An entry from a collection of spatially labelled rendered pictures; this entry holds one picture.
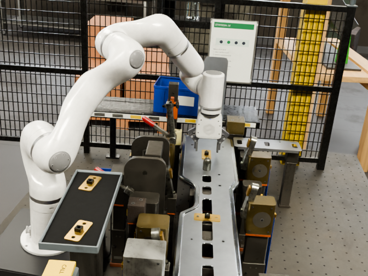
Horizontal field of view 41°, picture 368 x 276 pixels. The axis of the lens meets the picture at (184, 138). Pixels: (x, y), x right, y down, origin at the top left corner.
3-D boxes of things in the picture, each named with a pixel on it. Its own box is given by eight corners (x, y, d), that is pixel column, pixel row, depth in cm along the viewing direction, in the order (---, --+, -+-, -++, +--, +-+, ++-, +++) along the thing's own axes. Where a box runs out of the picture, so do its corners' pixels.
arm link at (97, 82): (44, 162, 164) (63, 186, 152) (15, 148, 155) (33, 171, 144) (133, 43, 164) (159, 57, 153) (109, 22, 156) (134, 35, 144)
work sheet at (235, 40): (251, 84, 242) (258, 21, 230) (205, 81, 242) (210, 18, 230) (250, 83, 244) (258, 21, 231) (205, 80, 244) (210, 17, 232)
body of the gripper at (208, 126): (197, 112, 187) (195, 139, 192) (223, 114, 187) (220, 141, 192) (197, 105, 194) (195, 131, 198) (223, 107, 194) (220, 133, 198)
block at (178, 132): (176, 207, 216) (181, 132, 201) (168, 207, 216) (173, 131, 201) (177, 203, 219) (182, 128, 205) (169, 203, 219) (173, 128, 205)
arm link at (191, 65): (149, 49, 176) (191, 96, 197) (176, 59, 165) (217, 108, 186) (164, 30, 177) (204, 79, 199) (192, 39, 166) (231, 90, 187)
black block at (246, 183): (260, 253, 190) (270, 188, 178) (235, 252, 190) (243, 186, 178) (258, 246, 195) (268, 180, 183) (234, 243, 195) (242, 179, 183)
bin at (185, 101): (216, 118, 228) (218, 92, 223) (151, 111, 231) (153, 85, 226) (218, 107, 243) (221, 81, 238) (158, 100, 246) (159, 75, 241)
